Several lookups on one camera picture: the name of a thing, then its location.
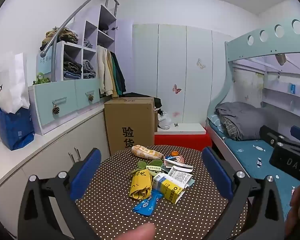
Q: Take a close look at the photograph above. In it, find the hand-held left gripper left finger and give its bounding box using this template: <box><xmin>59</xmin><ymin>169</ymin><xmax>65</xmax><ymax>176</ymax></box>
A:
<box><xmin>17</xmin><ymin>148</ymin><xmax>102</xmax><ymax>240</ymax></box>

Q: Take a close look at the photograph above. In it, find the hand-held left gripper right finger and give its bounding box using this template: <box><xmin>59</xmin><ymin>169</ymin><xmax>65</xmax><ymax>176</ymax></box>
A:
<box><xmin>201</xmin><ymin>146</ymin><xmax>285</xmax><ymax>240</ymax></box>

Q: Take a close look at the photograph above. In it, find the green plush leaf toy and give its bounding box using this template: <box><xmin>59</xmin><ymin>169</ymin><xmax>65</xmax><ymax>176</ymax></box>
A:
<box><xmin>129</xmin><ymin>160</ymin><xmax>164</xmax><ymax>178</ymax></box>

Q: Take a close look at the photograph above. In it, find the person's right hand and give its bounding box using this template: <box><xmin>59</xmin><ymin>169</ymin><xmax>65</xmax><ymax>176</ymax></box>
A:
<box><xmin>284</xmin><ymin>184</ymin><xmax>300</xmax><ymax>240</ymax></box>

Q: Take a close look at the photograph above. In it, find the grey folded quilt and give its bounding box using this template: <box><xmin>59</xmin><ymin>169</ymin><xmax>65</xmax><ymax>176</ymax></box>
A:
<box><xmin>215</xmin><ymin>102</ymin><xmax>279</xmax><ymax>141</ymax></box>

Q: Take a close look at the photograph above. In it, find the blue patterned bed sheet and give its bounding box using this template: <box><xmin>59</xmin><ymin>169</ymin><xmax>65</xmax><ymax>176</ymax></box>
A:
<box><xmin>207</xmin><ymin>115</ymin><xmax>300</xmax><ymax>220</ymax></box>

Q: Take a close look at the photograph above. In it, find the white printed packet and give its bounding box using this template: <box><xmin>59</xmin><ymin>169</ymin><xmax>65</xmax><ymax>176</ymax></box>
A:
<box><xmin>168</xmin><ymin>165</ymin><xmax>194</xmax><ymax>188</ymax></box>

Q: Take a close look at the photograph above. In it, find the pink blue cookie packet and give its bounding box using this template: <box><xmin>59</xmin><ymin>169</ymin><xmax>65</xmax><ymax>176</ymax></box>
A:
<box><xmin>164</xmin><ymin>155</ymin><xmax>185</xmax><ymax>165</ymax></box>

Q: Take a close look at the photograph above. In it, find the brown polka-dot round table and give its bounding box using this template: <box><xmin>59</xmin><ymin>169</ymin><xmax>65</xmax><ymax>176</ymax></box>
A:
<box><xmin>75</xmin><ymin>145</ymin><xmax>248</xmax><ymax>240</ymax></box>

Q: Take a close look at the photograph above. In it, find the red covered box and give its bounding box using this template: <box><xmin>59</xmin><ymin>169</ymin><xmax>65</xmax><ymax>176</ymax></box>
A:
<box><xmin>154</xmin><ymin>127</ymin><xmax>213</xmax><ymax>150</ymax></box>

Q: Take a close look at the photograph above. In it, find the plaid pillow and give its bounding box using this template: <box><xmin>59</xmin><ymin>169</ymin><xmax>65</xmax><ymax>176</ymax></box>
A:
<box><xmin>207</xmin><ymin>115</ymin><xmax>225</xmax><ymax>133</ymax></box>

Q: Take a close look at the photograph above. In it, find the yellow white drink carton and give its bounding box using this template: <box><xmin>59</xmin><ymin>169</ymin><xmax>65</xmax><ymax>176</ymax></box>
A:
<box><xmin>152</xmin><ymin>172</ymin><xmax>188</xmax><ymax>205</ymax></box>

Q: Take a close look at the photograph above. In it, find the white board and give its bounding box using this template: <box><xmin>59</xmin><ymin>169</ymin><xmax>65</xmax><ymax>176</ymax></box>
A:
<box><xmin>155</xmin><ymin>123</ymin><xmax>207</xmax><ymax>135</ymax></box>

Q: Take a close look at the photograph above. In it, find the yellow crumpled wrapper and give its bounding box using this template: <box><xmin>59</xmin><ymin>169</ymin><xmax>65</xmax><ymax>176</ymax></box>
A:
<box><xmin>129</xmin><ymin>169</ymin><xmax>153</xmax><ymax>200</ymax></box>

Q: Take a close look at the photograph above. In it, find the low white cabinet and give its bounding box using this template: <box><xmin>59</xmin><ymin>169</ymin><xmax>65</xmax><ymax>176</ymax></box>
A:
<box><xmin>0</xmin><ymin>101</ymin><xmax>110</xmax><ymax>240</ymax></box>

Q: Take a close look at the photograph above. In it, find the orange white bread bag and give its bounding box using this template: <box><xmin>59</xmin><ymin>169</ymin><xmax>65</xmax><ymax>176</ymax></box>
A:
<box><xmin>131</xmin><ymin>145</ymin><xmax>164</xmax><ymax>160</ymax></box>

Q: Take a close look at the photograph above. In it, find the large cardboard box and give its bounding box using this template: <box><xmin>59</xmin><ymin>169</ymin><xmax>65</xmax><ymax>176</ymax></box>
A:
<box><xmin>104</xmin><ymin>97</ymin><xmax>155</xmax><ymax>155</ymax></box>

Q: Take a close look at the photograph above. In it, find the blue plastic packet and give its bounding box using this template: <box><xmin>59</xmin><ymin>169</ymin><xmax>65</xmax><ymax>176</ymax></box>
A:
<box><xmin>133</xmin><ymin>189</ymin><xmax>163</xmax><ymax>217</ymax></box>

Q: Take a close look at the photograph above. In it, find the white plastic bag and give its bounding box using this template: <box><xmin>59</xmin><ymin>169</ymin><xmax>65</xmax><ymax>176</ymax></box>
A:
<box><xmin>158</xmin><ymin>111</ymin><xmax>171</xmax><ymax>130</ymax></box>

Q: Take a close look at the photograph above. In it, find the light blue drawer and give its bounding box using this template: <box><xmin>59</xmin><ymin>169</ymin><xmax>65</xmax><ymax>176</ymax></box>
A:
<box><xmin>75</xmin><ymin>77</ymin><xmax>100</xmax><ymax>108</ymax></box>
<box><xmin>34</xmin><ymin>81</ymin><xmax>80</xmax><ymax>128</ymax></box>

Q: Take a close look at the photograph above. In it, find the blue plastic bag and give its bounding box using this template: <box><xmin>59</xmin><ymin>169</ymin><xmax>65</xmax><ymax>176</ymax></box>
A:
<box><xmin>0</xmin><ymin>106</ymin><xmax>35</xmax><ymax>151</ymax></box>

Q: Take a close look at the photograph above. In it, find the dark clothes pile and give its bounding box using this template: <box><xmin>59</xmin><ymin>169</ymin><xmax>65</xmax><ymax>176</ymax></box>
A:
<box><xmin>126</xmin><ymin>92</ymin><xmax>165</xmax><ymax>117</ymax></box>

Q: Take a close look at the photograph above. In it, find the light blue bunk bed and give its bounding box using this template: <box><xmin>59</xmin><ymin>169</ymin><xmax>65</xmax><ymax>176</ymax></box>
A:
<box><xmin>205</xmin><ymin>17</ymin><xmax>300</xmax><ymax>205</ymax></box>

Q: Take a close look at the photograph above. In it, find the green hanging garment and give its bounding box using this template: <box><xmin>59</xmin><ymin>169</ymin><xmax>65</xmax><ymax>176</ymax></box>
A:
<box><xmin>112</xmin><ymin>54</ymin><xmax>121</xmax><ymax>97</ymax></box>

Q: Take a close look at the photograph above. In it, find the cream hanging jacket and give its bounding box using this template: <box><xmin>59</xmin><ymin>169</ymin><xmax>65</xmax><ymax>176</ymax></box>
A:
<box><xmin>97</xmin><ymin>45</ymin><xmax>115</xmax><ymax>97</ymax></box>

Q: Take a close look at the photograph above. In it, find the grey folded clothes stack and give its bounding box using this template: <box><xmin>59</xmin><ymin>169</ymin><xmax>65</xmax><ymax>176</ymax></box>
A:
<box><xmin>83</xmin><ymin>59</ymin><xmax>97</xmax><ymax>79</ymax></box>

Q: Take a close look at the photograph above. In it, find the dark hanging coat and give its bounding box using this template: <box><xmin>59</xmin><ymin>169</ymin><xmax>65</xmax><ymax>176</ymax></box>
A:
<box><xmin>110</xmin><ymin>51</ymin><xmax>127</xmax><ymax>95</ymax></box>

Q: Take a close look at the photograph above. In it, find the dark folded clothes stack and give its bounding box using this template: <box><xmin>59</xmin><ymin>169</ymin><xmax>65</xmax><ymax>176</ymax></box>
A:
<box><xmin>63</xmin><ymin>54</ymin><xmax>82</xmax><ymax>80</ymax></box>

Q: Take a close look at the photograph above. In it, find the white paper bag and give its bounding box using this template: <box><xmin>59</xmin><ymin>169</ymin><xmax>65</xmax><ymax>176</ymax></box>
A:
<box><xmin>0</xmin><ymin>52</ymin><xmax>30</xmax><ymax>113</ymax></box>

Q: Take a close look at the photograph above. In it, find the white wardrobe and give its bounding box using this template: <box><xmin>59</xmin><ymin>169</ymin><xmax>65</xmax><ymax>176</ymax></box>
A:
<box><xmin>132</xmin><ymin>24</ymin><xmax>228</xmax><ymax>130</ymax></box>

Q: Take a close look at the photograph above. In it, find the camouflage clothes pile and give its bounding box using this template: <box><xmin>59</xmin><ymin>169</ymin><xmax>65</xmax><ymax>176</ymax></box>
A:
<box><xmin>40</xmin><ymin>27</ymin><xmax>79</xmax><ymax>50</ymax></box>

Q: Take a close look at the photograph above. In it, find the lilac stair shelf unit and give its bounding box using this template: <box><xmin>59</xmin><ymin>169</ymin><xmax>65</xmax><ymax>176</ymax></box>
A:
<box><xmin>28</xmin><ymin>4</ymin><xmax>119</xmax><ymax>136</ymax></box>

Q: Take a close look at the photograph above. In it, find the grey metal handrail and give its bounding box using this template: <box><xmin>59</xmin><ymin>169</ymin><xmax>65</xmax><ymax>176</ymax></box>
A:
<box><xmin>40</xmin><ymin>0</ymin><xmax>120</xmax><ymax>82</ymax></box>

